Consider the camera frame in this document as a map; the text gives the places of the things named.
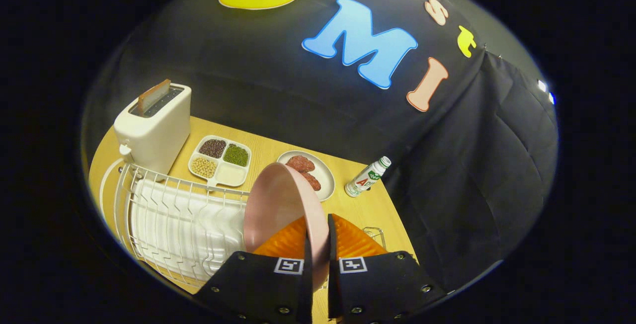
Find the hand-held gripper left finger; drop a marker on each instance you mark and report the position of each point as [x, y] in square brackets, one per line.
[258, 284]

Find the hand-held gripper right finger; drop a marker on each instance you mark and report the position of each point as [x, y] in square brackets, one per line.
[377, 284]

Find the pink plate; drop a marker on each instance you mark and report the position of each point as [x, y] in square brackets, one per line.
[278, 204]

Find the beige round plate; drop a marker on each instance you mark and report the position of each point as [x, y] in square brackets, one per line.
[326, 175]

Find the white drip tray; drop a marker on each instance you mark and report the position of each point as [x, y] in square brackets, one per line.
[189, 224]

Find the white green label bottle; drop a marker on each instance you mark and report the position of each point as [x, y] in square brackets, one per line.
[365, 180]

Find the white divided bean tray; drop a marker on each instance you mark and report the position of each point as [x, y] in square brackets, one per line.
[231, 175]

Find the red meat piece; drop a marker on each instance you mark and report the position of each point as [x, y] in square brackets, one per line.
[299, 163]
[312, 181]

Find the white toaster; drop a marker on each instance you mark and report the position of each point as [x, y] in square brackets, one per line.
[154, 140]

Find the brown bread slice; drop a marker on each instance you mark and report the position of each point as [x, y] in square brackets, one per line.
[153, 96]

